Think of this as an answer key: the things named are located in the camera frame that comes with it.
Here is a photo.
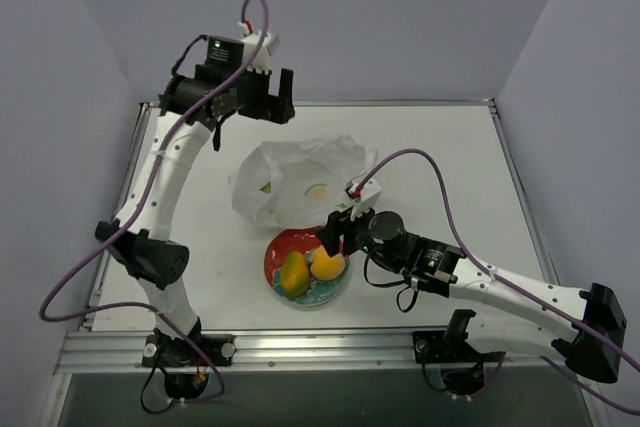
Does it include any red plate blue flower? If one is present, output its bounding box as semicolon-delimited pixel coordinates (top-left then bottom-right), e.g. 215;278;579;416
263;229;350;309

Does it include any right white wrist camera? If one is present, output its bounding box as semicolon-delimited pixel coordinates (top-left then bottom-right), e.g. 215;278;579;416
345;174;382;221

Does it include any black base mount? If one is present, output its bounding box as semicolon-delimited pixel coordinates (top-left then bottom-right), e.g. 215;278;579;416
412;330;506;402
140;331;235;403

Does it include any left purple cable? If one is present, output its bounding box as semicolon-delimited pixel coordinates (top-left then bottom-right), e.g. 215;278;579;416
38;0;274;406

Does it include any white plastic bag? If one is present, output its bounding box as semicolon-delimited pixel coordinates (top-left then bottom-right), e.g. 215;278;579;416
228;134;378;229

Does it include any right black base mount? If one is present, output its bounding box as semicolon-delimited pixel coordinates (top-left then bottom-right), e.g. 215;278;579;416
412;330;506;402

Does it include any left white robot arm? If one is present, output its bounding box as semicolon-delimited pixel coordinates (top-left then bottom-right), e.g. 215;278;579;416
95;32;294;366

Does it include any aluminium front rail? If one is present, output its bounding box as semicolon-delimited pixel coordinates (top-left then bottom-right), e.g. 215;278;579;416
55;316;564;374

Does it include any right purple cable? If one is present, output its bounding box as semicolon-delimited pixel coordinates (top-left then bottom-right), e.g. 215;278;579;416
349;148;640;416

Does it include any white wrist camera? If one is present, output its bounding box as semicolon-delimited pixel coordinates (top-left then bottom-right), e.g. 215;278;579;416
238;21;280;75
345;174;382;221

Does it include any purple cable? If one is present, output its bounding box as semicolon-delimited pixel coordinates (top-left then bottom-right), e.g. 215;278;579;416
38;0;274;406
349;148;640;416

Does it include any yellow fake fruit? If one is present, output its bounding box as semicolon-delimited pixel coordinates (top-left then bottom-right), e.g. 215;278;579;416
310;246;346;282

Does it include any yellow green fake mango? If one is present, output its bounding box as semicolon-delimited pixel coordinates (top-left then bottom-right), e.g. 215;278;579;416
280;251;310;297

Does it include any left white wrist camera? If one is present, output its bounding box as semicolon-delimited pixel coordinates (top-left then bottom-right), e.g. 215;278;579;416
238;21;280;75

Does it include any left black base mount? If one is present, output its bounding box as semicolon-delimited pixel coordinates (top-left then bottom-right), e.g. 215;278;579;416
140;331;235;403

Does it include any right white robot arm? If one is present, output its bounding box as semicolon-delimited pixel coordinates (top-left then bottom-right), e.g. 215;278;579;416
315;211;627;384

